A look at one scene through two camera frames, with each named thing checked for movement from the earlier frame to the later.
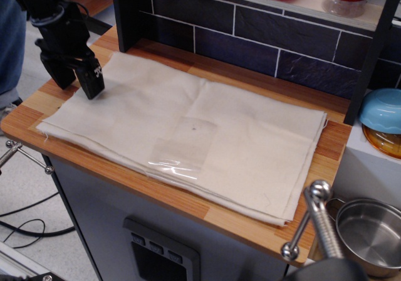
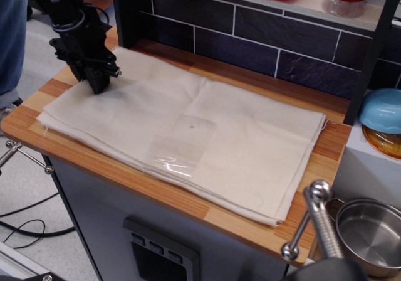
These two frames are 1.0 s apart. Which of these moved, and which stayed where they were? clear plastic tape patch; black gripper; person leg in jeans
Moved: black gripper
Stayed: person leg in jeans; clear plastic tape patch
